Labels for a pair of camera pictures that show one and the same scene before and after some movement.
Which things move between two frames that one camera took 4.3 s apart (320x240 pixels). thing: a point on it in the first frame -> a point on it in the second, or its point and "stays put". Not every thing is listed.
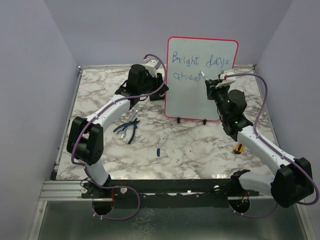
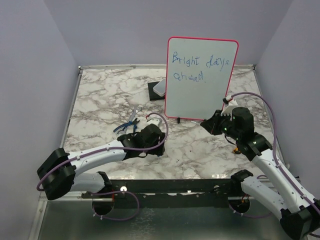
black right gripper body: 219,94 -> 226,125
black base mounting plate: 165,193 stays put
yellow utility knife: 239,148 stays put
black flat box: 156,96 stays put
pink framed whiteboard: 187,95 stays put
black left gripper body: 151,84 -> 157,150
